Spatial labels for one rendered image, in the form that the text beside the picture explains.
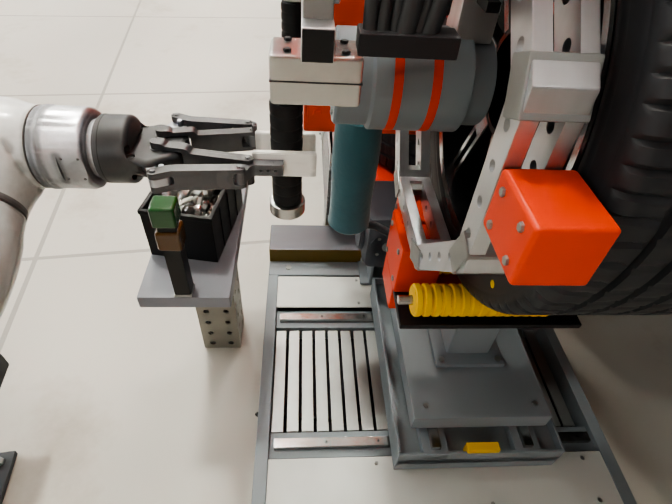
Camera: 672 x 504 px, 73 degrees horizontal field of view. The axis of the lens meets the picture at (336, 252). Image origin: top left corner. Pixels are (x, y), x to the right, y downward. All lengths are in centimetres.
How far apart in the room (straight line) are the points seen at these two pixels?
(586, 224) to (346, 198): 55
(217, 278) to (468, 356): 59
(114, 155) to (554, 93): 42
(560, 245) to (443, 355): 71
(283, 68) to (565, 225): 29
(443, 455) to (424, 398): 12
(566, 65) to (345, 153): 47
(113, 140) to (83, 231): 131
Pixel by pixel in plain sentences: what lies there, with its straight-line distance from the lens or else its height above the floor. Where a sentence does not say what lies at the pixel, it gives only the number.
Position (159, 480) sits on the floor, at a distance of 122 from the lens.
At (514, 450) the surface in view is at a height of 17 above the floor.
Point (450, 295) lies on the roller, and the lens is 80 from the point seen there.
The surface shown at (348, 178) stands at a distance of 86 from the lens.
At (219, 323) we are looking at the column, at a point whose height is 11.
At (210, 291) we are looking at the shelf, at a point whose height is 45.
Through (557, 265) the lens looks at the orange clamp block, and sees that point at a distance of 44.
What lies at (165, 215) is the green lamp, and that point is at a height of 65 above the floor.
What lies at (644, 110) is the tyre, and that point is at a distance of 45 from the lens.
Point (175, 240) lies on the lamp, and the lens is 79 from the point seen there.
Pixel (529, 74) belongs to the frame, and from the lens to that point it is 44.
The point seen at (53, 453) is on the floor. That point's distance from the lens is 133.
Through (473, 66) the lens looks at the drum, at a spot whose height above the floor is 89.
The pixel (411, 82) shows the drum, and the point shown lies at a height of 87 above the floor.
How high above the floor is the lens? 111
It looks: 44 degrees down
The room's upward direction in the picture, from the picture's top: 5 degrees clockwise
